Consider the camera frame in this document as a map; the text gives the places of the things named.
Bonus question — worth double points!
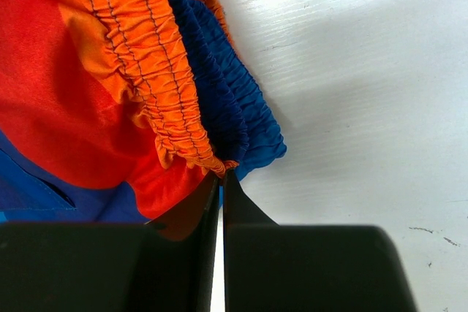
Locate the rainbow striped shorts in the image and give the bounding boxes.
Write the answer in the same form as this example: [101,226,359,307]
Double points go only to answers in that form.
[1,0,287,224]

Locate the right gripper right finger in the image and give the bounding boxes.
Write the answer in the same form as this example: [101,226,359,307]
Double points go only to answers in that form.
[222,170,278,311]

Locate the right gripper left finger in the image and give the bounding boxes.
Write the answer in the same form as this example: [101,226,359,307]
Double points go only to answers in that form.
[150,173,219,311]

